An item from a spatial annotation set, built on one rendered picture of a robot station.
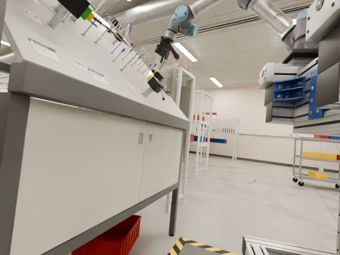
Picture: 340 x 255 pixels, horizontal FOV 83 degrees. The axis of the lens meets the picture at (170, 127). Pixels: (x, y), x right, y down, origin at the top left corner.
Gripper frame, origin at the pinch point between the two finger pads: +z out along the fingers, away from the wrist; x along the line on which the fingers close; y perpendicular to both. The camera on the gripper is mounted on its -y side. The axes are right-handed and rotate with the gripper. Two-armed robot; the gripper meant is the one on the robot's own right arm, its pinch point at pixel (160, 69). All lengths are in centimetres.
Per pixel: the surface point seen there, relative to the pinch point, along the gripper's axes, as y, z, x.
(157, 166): -31, 52, 30
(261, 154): -300, 117, -739
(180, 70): 2, -10, -61
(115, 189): -25, 53, 66
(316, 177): -277, 55, -290
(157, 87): -17.6, 11.0, 43.0
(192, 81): -9, -7, -91
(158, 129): -22.6, 32.2, 29.8
